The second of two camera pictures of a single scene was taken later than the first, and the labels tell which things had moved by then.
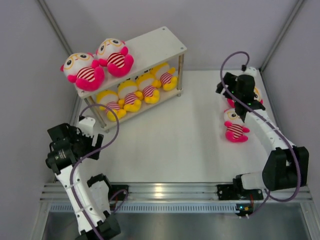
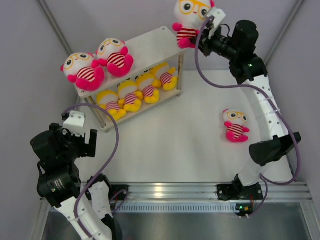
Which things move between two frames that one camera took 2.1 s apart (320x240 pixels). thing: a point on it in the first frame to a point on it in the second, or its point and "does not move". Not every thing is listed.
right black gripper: [230, 79] to [206, 38]
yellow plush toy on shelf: [164, 76] does not move
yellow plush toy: [128, 95] does not move
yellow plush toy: [110, 99] does not move
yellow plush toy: [147, 86] does not move
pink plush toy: [231, 102] to [190, 14]
